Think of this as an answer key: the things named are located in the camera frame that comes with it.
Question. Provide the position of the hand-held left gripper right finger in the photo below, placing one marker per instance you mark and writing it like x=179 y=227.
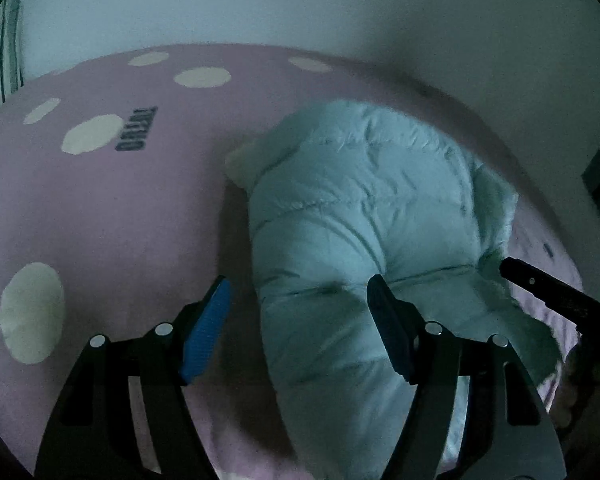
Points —
x=392 y=335

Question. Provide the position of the light green down jacket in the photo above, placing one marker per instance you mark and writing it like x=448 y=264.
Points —
x=355 y=210

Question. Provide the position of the person's right hand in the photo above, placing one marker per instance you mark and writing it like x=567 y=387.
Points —
x=570 y=390

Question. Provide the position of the pink dotted blanket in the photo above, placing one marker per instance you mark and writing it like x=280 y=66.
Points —
x=130 y=210

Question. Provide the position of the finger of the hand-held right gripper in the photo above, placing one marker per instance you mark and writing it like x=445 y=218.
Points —
x=555 y=295

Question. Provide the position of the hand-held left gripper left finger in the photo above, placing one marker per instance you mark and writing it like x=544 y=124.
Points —
x=205 y=335

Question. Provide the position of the white window frame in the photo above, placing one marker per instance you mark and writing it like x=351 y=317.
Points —
x=7 y=50

